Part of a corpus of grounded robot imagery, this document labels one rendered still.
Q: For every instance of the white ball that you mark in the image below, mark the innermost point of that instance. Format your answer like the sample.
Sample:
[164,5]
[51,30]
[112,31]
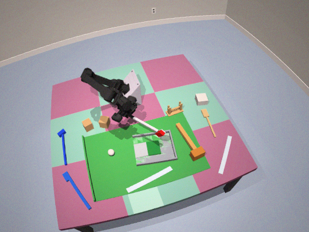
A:
[110,151]

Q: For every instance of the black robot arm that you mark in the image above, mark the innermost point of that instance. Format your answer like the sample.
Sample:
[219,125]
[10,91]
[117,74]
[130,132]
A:
[114,90]

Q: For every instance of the orange cube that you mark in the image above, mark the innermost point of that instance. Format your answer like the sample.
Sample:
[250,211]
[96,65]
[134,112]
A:
[87,125]
[104,122]

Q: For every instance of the white flat bar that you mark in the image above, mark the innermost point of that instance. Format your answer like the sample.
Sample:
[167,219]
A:
[147,180]
[225,155]

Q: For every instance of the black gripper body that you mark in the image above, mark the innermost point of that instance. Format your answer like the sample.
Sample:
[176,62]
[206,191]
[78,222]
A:
[117,117]

